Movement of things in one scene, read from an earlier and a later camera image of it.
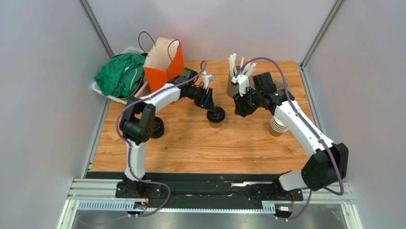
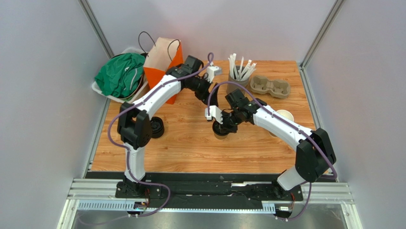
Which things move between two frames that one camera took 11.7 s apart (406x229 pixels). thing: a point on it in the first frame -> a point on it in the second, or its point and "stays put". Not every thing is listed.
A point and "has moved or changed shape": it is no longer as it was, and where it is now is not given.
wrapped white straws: [248, 70] stays put
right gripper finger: [244, 109] -> [233, 129]
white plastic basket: [134, 50] stays put
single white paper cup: [215, 125] -> [220, 137]
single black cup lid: [217, 117] has moved or changed shape
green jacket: [119, 75] stays put
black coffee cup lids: [159, 129] stays put
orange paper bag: [165, 63] stays put
